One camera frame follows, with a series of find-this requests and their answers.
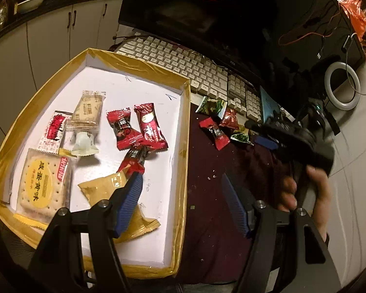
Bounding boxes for golden brown snack pouch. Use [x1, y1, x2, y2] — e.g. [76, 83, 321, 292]
[78, 170, 161, 243]

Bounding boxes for green snack packet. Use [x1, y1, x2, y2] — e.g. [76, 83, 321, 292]
[196, 96, 227, 119]
[231, 126, 254, 146]

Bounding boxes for white jelly cup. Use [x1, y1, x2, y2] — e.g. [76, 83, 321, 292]
[71, 132, 99, 157]

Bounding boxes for red candy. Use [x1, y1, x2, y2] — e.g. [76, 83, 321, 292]
[107, 107, 143, 150]

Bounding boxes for red candy wrapper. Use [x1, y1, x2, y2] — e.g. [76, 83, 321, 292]
[200, 118, 230, 151]

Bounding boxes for long red candy bar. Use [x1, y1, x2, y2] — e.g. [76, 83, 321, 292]
[134, 103, 168, 150]

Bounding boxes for red white snack packet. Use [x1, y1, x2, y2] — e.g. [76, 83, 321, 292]
[37, 110, 72, 154]

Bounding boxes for beige cracker packet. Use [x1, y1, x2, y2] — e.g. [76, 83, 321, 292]
[67, 90, 106, 130]

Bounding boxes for dark red candy packet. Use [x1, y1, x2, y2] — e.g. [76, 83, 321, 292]
[219, 107, 239, 130]

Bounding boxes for person's right hand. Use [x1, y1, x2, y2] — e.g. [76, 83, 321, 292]
[278, 165, 332, 245]

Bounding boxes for blue notebook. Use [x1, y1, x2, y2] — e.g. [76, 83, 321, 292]
[260, 87, 281, 123]

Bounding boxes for large yellow cracker pack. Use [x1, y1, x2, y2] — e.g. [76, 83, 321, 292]
[14, 149, 73, 230]

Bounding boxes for dark red table cloth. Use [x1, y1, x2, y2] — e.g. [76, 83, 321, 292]
[176, 106, 290, 286]

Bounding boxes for gold-edged white tray box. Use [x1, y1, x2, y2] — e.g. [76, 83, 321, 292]
[0, 48, 192, 279]

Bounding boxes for black computer monitor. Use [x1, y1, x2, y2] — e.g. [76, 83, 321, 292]
[119, 0, 364, 78]

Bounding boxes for white computer keyboard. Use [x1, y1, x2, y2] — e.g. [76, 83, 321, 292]
[116, 35, 262, 122]

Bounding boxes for white kitchen cabinets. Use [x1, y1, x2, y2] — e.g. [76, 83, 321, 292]
[0, 0, 122, 146]

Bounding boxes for white ring lamp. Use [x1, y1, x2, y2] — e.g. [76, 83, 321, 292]
[324, 62, 361, 111]

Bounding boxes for orange cable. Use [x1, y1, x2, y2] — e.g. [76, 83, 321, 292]
[184, 0, 352, 47]

